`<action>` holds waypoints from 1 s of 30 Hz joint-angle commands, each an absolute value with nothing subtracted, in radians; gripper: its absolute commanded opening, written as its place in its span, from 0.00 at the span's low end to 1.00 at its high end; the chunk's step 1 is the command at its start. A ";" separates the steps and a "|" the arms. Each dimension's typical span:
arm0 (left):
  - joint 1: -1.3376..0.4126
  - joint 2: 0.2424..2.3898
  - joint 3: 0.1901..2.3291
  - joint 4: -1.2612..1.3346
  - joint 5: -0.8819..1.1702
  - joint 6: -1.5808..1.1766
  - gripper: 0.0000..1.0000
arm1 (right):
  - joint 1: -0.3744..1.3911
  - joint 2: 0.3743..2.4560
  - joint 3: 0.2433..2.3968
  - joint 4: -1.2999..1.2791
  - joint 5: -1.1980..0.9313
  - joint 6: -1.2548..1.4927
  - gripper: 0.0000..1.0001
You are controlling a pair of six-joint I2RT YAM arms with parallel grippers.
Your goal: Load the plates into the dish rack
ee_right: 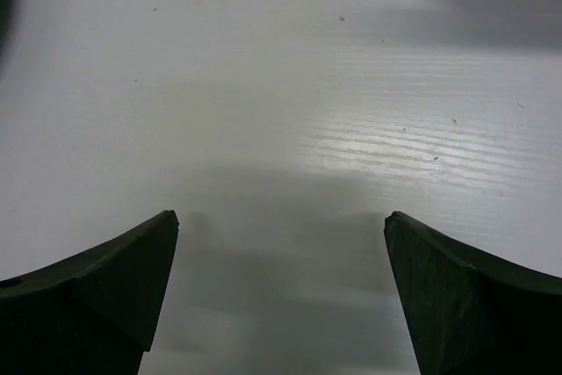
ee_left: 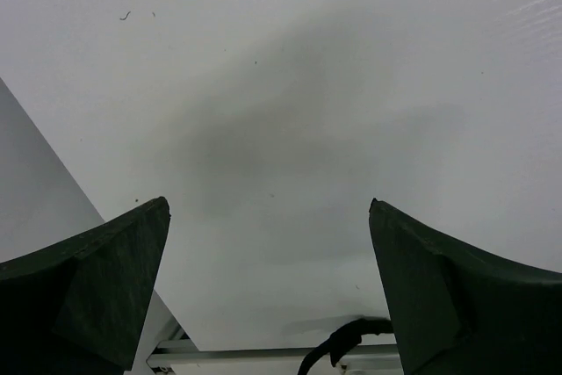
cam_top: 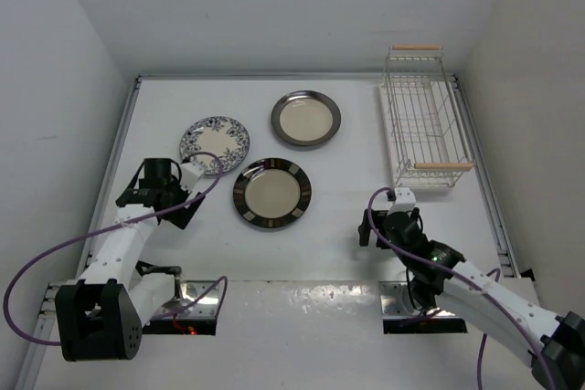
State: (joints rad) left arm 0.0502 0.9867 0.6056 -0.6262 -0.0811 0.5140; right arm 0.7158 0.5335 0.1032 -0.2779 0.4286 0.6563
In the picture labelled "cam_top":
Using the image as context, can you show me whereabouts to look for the metal base plate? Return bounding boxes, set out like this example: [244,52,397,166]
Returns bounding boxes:
[378,281,456,321]
[151,280,224,322]

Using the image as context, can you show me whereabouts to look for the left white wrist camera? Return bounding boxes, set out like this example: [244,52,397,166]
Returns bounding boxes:
[180,161,206,193]

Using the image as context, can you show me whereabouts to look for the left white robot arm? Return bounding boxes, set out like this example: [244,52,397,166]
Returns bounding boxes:
[55,158,206,362]

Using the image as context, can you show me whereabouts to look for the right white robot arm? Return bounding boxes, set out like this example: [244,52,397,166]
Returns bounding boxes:
[358,208,584,389]

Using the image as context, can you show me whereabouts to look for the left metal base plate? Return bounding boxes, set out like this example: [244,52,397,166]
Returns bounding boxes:
[151,280,224,322]

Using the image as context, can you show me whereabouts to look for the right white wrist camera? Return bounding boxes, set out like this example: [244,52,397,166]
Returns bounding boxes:
[388,187,417,215]

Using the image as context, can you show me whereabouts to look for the white wire dish rack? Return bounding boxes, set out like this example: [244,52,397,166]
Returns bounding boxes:
[379,45,474,190]

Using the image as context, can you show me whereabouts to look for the brown rim cream plate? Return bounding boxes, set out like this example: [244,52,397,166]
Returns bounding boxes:
[270,90,342,148]

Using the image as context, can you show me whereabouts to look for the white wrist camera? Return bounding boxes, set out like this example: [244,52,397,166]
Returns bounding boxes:
[180,161,206,193]
[388,187,417,215]

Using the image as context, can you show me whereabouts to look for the blue floral ceramic plate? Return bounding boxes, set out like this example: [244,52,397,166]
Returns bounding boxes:
[179,116,250,176]

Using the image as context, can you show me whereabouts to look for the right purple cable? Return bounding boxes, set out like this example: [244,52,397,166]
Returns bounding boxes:
[367,186,554,390]

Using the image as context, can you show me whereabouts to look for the black patterned rim plate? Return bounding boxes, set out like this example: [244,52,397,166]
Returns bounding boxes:
[232,157,313,229]

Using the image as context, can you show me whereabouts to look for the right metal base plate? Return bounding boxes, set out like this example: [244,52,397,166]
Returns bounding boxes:
[378,281,456,321]

